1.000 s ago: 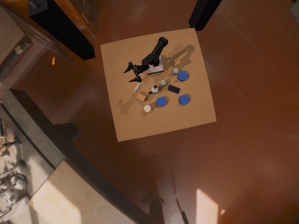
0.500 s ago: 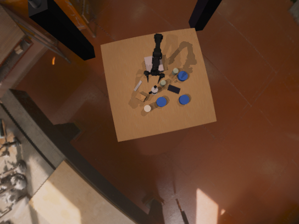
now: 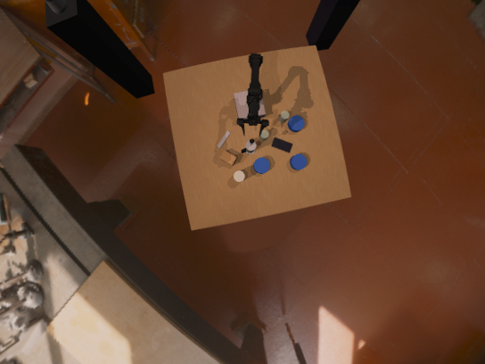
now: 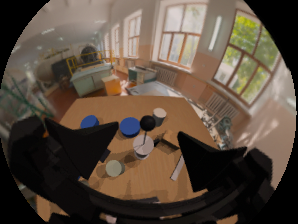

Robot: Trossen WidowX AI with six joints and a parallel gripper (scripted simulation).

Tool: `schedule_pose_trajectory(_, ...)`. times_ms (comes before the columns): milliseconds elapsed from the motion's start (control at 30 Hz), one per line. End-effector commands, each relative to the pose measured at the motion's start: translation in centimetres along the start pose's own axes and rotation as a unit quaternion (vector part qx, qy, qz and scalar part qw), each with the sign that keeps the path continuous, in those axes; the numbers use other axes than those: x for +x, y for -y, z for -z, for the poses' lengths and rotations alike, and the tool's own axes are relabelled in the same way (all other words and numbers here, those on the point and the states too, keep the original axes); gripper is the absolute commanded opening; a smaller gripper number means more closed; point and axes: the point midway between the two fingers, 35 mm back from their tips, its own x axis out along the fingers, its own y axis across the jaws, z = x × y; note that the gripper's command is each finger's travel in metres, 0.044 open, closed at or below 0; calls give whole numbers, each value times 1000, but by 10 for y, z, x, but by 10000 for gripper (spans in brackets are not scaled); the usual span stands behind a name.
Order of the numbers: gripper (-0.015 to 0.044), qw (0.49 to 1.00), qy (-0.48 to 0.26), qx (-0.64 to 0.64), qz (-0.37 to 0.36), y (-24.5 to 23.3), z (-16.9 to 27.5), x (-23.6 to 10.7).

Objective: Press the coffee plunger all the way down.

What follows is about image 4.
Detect glass french press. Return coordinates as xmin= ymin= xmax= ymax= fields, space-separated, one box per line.
xmin=133 ymin=116 xmax=160 ymax=160

